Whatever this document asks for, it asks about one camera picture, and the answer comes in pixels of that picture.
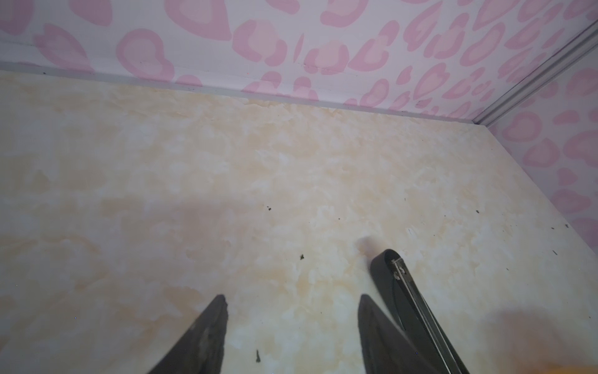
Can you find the aluminium frame bar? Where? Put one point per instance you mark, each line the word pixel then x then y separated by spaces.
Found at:
pixel 575 50

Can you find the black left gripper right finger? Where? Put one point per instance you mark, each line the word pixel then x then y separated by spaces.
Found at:
pixel 385 349

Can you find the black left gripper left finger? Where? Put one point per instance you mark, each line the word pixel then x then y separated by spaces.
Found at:
pixel 201 348

